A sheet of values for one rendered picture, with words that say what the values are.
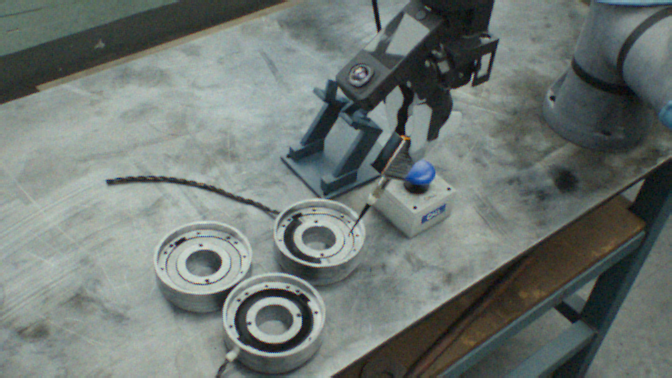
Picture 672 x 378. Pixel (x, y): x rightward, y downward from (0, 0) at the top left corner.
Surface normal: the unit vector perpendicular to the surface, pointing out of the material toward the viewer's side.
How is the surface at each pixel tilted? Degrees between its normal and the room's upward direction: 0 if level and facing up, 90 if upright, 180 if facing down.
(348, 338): 0
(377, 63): 32
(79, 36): 90
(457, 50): 0
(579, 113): 72
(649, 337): 0
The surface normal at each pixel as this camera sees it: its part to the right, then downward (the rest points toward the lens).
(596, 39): -0.94, 0.24
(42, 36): 0.62, 0.58
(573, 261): 0.07, -0.72
